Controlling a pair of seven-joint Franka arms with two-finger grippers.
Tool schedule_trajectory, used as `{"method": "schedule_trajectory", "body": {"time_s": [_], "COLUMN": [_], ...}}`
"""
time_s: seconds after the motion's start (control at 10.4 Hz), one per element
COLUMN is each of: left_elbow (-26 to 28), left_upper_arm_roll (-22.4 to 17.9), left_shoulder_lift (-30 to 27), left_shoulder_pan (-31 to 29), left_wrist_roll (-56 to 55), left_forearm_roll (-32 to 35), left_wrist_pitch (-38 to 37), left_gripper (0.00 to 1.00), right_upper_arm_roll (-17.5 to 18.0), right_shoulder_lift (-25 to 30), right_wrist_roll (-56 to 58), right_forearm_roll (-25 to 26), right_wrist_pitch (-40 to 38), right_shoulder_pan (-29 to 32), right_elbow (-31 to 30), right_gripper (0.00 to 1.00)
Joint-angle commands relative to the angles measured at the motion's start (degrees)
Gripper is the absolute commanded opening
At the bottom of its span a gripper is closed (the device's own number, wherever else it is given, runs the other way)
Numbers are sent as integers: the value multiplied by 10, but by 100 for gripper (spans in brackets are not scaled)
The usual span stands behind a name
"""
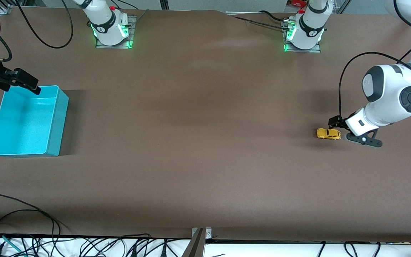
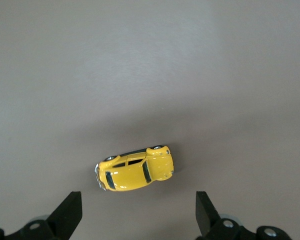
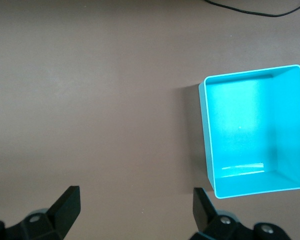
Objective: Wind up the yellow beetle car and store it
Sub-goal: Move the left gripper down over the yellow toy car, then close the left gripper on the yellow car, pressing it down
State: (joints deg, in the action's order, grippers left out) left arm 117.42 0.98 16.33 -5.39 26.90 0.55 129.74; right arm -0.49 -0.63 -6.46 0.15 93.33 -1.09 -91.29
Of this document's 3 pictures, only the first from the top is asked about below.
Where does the grey thin cable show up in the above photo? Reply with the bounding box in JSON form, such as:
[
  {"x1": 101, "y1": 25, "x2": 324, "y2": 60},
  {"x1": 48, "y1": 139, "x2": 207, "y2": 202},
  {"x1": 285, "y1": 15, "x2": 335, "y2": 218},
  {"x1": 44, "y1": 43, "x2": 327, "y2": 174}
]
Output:
[{"x1": 134, "y1": 9, "x2": 149, "y2": 24}]

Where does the steel left arm base plate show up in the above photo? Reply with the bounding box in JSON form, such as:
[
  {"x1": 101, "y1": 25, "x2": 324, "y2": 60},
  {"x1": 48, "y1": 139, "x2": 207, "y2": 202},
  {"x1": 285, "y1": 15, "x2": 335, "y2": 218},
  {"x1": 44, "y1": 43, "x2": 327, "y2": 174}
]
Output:
[{"x1": 282, "y1": 18, "x2": 322, "y2": 53}]

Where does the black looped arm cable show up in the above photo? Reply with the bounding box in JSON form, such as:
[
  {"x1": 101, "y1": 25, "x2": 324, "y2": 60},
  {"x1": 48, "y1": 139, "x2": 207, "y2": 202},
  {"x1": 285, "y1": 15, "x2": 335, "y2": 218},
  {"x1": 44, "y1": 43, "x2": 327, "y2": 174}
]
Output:
[{"x1": 15, "y1": 0, "x2": 74, "y2": 49}]

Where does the silver rail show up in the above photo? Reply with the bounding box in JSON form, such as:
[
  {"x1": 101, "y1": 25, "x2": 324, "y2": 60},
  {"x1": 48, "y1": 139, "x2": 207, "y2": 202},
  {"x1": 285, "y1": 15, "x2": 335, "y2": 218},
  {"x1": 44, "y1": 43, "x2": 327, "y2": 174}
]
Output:
[{"x1": 225, "y1": 11, "x2": 288, "y2": 15}]

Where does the steel right arm base plate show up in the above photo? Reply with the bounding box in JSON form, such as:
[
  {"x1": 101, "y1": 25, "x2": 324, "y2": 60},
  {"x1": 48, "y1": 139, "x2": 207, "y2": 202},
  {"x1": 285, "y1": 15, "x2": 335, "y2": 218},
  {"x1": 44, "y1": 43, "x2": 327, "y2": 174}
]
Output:
[{"x1": 96, "y1": 15, "x2": 136, "y2": 49}]

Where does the teal plastic bin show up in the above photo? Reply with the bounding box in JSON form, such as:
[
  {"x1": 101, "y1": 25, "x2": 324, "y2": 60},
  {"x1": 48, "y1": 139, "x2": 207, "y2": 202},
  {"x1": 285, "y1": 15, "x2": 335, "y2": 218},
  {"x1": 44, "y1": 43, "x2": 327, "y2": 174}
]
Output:
[{"x1": 0, "y1": 85, "x2": 70, "y2": 157}]

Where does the teal cable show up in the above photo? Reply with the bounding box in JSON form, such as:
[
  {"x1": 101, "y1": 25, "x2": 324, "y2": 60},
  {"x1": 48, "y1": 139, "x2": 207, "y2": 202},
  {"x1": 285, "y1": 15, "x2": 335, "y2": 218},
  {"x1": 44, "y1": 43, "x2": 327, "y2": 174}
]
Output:
[{"x1": 0, "y1": 232, "x2": 27, "y2": 257}]

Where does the yellow beetle toy car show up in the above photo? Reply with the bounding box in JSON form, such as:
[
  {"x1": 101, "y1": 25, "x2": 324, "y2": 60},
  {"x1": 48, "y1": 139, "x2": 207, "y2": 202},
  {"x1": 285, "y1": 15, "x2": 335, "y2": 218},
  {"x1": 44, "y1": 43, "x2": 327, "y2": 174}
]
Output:
[{"x1": 316, "y1": 128, "x2": 342, "y2": 140}]

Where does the grey metal bar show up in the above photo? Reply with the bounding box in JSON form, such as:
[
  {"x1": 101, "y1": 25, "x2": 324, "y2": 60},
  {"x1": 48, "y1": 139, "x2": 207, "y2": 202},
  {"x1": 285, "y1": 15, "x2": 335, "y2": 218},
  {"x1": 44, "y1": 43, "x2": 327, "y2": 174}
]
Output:
[{"x1": 181, "y1": 228, "x2": 206, "y2": 257}]

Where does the black base power cable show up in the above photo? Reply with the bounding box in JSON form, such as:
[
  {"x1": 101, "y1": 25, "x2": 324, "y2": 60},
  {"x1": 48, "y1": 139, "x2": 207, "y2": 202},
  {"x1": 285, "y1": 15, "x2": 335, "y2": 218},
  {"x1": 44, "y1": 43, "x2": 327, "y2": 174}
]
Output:
[{"x1": 232, "y1": 16, "x2": 290, "y2": 31}]

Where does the metal bracket plate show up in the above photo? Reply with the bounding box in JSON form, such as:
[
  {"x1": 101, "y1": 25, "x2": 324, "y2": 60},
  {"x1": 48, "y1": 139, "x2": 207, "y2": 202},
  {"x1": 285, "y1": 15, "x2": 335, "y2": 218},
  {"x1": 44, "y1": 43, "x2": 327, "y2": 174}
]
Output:
[{"x1": 191, "y1": 227, "x2": 212, "y2": 239}]

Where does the brown table mat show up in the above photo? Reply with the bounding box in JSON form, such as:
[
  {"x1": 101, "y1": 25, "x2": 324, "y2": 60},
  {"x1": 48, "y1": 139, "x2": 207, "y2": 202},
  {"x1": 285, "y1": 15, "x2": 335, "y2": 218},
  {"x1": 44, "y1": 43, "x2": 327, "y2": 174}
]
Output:
[{"x1": 0, "y1": 6, "x2": 411, "y2": 243}]

